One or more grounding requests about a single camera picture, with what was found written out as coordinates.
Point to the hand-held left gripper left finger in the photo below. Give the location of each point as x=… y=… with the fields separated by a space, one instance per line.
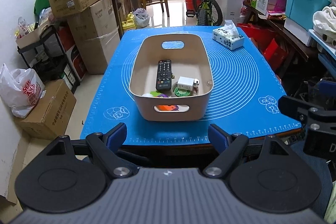
x=118 y=133

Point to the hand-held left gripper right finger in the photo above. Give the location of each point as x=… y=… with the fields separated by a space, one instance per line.
x=216 y=134

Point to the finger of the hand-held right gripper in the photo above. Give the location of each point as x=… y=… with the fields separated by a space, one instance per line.
x=291 y=106
x=328 y=85

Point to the beige plastic basket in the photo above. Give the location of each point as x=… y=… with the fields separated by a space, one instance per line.
x=147 y=108

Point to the orange purple toy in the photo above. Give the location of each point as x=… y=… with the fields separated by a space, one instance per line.
x=165 y=107

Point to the white charger plug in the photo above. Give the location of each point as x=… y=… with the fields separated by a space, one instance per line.
x=185 y=82

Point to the black remote control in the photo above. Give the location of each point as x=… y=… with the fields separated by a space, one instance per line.
x=163 y=75

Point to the light blue shelf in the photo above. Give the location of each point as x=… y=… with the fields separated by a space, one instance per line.
x=325 y=50

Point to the person's blue jeans leg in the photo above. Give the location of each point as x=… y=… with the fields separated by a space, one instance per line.
x=326 y=182

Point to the blue silicone mat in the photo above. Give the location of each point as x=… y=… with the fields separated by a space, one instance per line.
x=236 y=98

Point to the white cloth bag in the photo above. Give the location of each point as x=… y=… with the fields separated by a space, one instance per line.
x=325 y=22

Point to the dark wooden bench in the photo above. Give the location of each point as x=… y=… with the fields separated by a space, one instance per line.
x=283 y=32

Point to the red gift bag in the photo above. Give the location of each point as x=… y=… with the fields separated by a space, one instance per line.
x=260 y=43

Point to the low cardboard box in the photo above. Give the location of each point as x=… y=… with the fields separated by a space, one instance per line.
x=50 y=111

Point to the teal storage bin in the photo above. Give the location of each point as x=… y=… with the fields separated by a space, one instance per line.
x=304 y=3

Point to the red appliance box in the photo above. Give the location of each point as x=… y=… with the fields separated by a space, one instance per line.
x=73 y=53

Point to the patterned tissue box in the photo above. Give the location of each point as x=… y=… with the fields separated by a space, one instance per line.
x=228 y=39

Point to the large stacked cardboard box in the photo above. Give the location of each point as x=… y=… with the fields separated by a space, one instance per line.
x=97 y=35

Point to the black metal rack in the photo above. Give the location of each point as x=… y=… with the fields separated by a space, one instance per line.
x=47 y=61

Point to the white red-print plastic bag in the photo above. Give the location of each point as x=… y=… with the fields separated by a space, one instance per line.
x=21 y=92

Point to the green white carton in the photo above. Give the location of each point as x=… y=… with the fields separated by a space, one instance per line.
x=260 y=1

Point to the yellow plastic jug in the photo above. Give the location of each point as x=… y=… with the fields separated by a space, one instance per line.
x=129 y=22

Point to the clear plastic bag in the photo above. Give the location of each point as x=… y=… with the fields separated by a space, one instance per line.
x=141 y=18

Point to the small open cardboard box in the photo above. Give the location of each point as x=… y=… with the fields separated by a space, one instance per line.
x=31 y=35

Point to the red bucket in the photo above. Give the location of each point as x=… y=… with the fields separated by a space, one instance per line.
x=189 y=1

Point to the green bag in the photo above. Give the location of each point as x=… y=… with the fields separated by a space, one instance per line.
x=40 y=2

